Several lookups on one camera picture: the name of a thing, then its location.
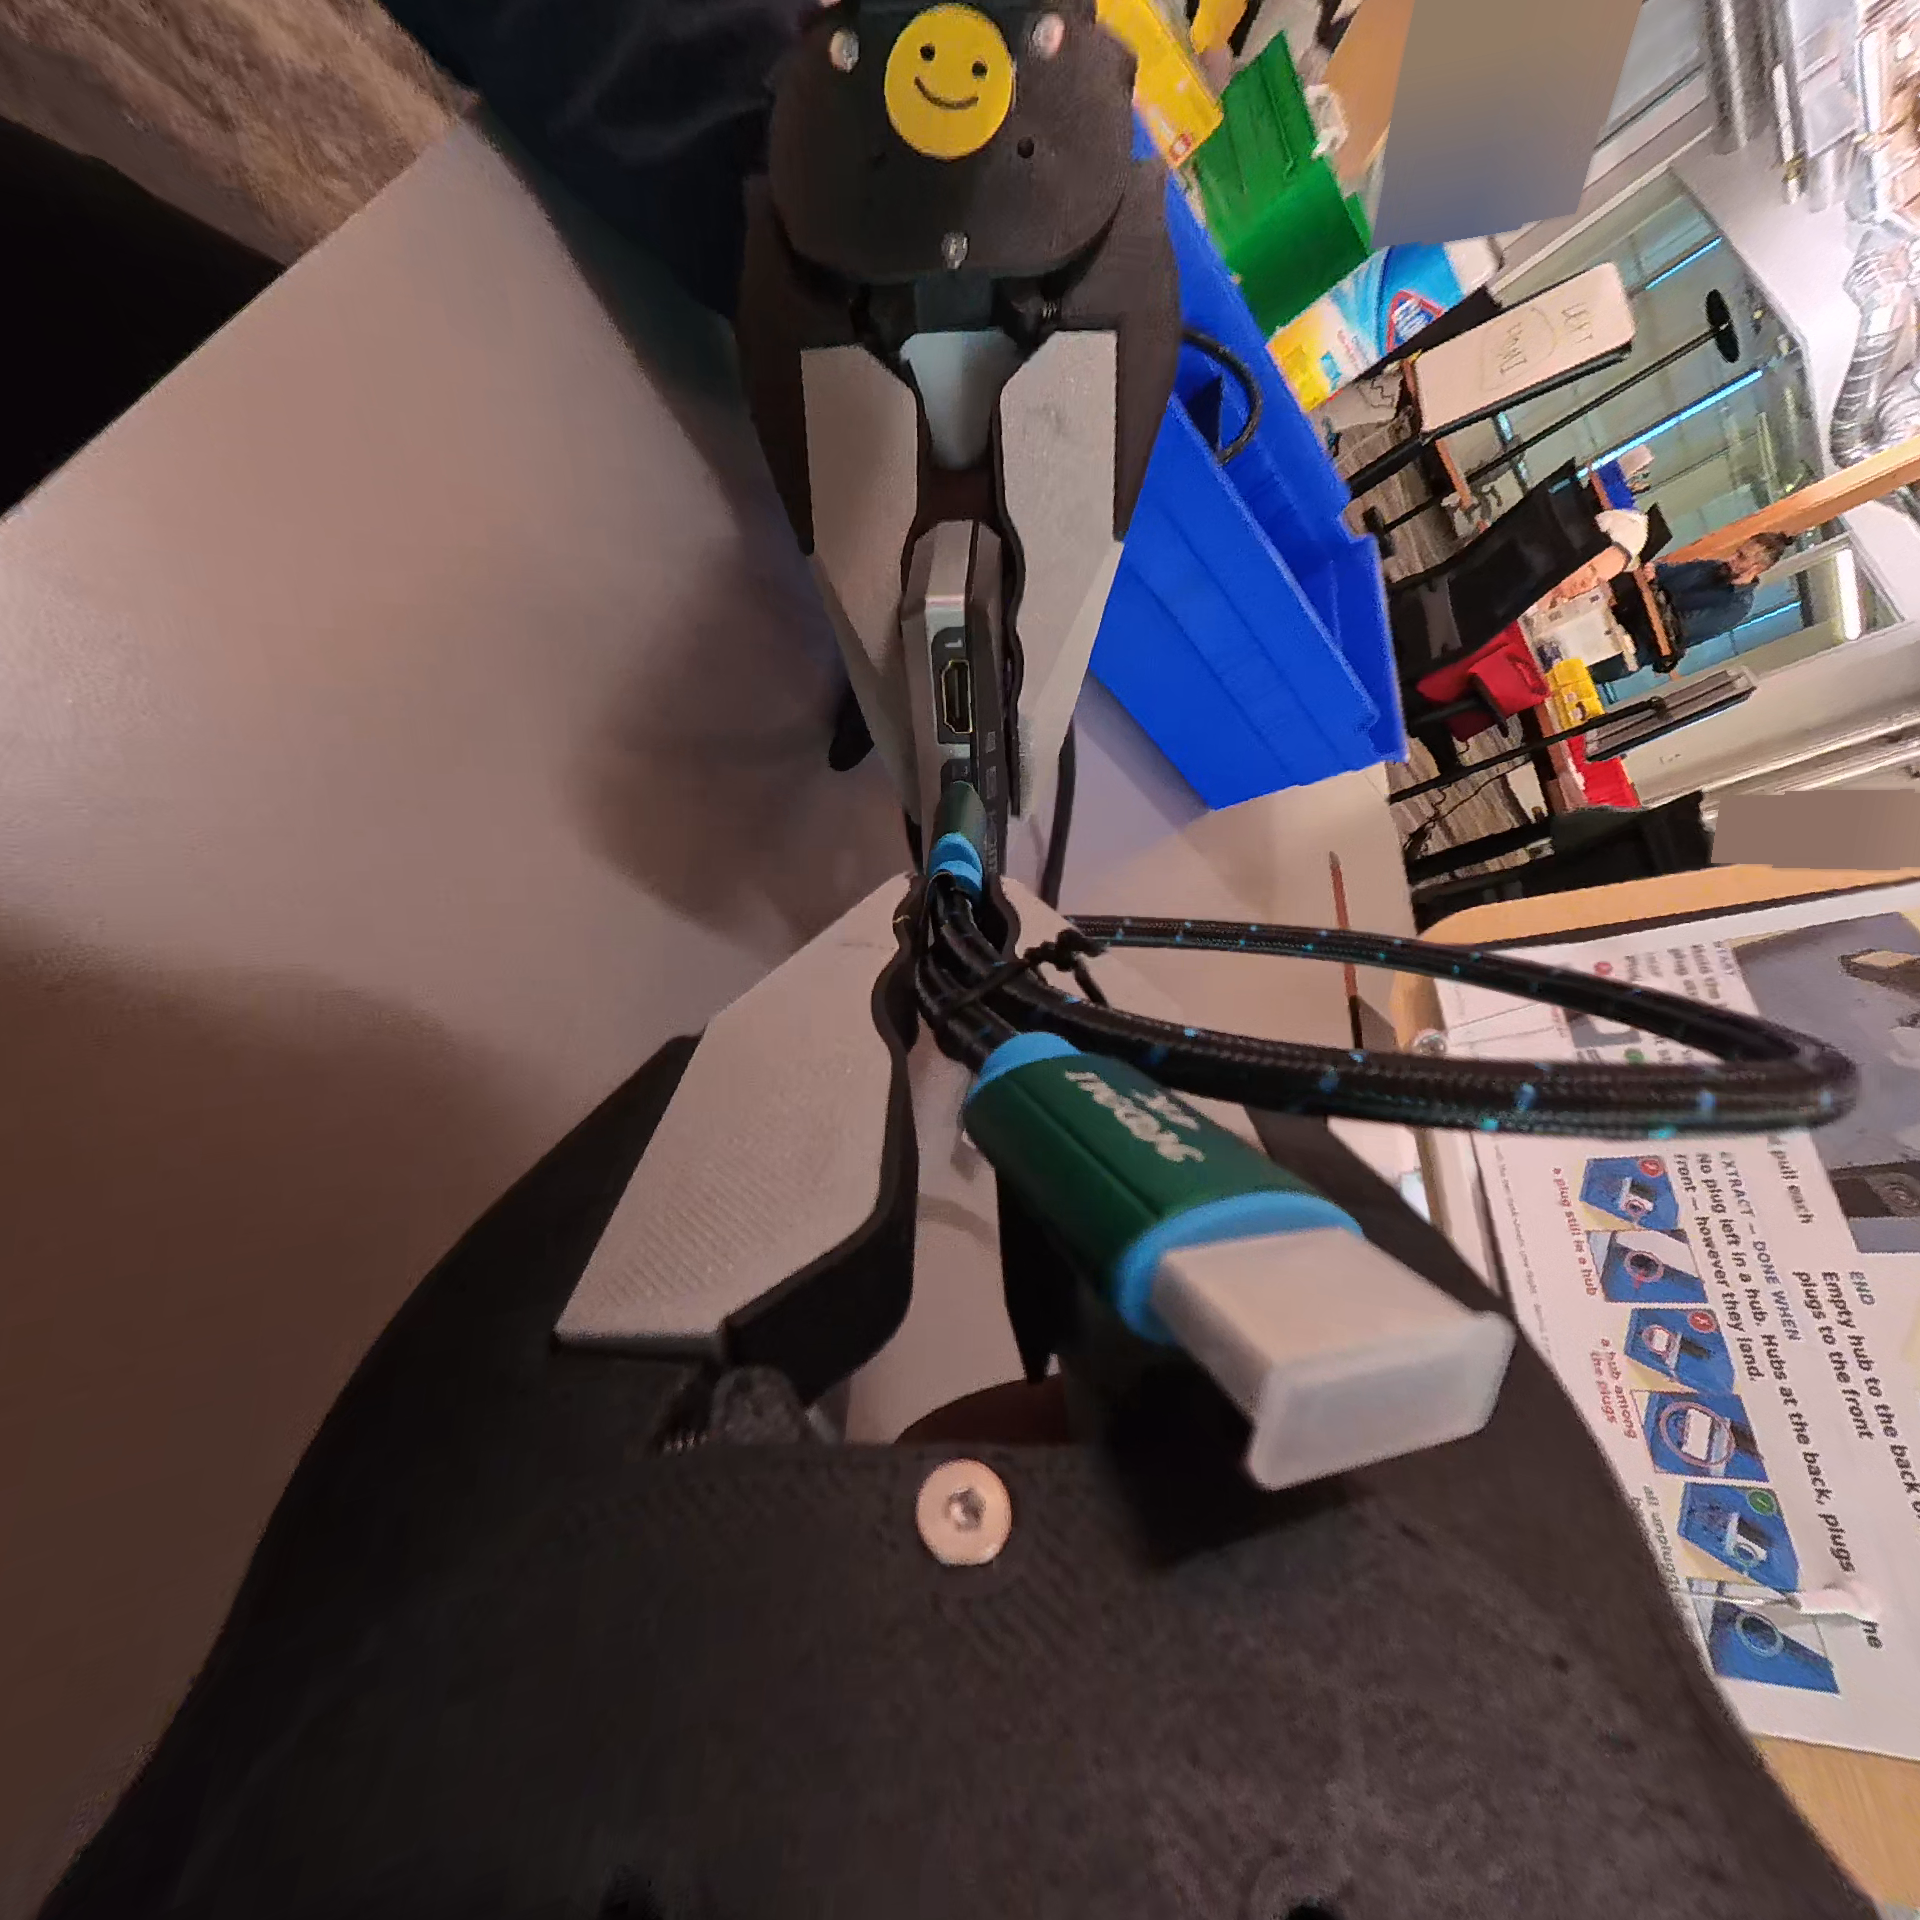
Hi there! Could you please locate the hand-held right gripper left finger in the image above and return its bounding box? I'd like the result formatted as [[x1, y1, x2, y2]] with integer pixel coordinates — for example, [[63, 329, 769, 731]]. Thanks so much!
[[552, 873, 921, 1404]]

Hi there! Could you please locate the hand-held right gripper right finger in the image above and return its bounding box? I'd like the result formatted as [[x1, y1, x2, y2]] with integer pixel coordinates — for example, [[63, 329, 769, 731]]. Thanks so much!
[[990, 881, 1277, 1119]]

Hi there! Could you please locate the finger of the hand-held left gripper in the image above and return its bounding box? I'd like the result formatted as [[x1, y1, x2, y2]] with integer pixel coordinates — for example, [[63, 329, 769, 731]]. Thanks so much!
[[798, 343, 939, 800], [993, 329, 1127, 821]]

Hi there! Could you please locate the braided cable with green plugs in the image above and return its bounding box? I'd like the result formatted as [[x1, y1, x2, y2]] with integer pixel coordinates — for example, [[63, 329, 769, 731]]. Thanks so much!
[[1182, 332, 1265, 463], [899, 779, 1861, 1490]]

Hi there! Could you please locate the silver hub with black cable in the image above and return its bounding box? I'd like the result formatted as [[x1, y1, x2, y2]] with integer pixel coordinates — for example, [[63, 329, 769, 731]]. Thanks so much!
[[895, 516, 1086, 909]]

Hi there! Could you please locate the blue plastic bin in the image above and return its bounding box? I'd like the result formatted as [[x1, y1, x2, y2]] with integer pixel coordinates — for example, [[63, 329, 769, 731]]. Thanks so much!
[[1086, 120, 1412, 811]]

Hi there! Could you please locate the white plug cap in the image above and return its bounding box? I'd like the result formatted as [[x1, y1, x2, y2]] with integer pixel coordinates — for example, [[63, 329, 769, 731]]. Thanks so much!
[[1153, 1221, 1520, 1490]]

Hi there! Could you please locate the white tablet stand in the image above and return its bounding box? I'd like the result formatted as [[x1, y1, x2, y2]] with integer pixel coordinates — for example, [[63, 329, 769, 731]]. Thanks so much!
[[1320, 1109, 1502, 1291]]

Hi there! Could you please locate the white wipes canister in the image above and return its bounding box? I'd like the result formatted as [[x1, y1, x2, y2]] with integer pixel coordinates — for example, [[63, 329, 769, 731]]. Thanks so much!
[[1265, 240, 1502, 414]]

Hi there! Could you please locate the black office chair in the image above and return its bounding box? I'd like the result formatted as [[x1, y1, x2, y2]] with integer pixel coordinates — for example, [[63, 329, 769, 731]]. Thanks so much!
[[1385, 462, 1595, 726]]

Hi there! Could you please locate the red bag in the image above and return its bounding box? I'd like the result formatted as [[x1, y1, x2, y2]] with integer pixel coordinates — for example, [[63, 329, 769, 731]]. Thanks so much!
[[1415, 629, 1550, 740]]

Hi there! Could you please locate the white sign board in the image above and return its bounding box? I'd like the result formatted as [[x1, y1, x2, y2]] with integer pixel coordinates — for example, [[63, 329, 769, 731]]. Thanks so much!
[[1410, 262, 1640, 440]]

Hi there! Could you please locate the black floor lamp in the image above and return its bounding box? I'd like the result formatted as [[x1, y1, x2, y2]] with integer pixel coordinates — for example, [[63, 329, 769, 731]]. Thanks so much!
[[1475, 284, 1746, 470]]

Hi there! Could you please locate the printed instruction sheet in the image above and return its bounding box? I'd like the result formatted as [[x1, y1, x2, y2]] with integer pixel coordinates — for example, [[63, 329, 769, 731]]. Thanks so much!
[[1435, 895, 1920, 1753]]

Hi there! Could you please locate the instruction sheet on stand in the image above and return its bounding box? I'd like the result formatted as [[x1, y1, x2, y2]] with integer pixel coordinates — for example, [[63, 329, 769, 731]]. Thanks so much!
[[1385, 865, 1920, 1910]]

